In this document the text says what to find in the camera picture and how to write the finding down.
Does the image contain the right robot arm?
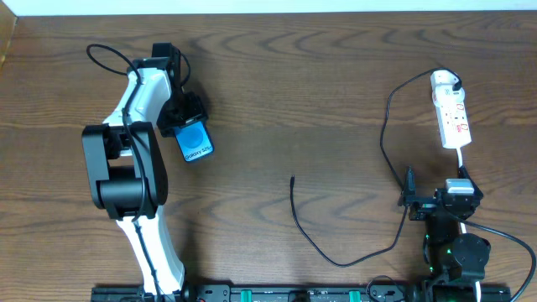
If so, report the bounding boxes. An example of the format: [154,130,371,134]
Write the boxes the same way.
[399,166,491,301]

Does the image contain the black USB charging cable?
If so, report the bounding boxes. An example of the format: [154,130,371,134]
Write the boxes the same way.
[289,66,463,268]

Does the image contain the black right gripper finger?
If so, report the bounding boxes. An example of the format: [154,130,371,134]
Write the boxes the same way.
[457,165,477,189]
[401,166,416,199]

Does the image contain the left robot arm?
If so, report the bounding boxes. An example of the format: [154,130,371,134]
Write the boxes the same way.
[81,43,214,301]

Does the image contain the white charger plug adapter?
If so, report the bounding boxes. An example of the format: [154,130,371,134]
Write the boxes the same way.
[430,69,462,96]

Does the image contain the white power strip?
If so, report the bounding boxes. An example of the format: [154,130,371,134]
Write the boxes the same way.
[432,85,472,149]

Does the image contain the blue Galaxy smartphone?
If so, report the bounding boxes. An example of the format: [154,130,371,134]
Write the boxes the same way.
[174,122,214,162]

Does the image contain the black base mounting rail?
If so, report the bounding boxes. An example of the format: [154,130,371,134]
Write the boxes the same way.
[90,284,511,302]

